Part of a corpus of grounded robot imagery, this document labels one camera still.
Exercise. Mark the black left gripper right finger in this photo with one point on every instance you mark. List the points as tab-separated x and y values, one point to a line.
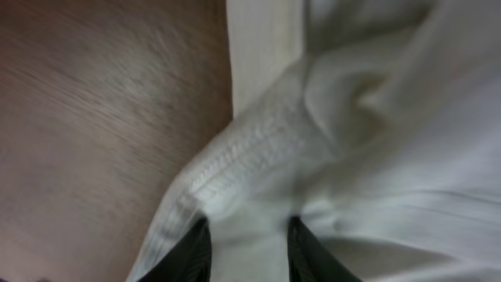
308	260

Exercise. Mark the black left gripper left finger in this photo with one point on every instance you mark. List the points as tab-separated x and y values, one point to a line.
188	261

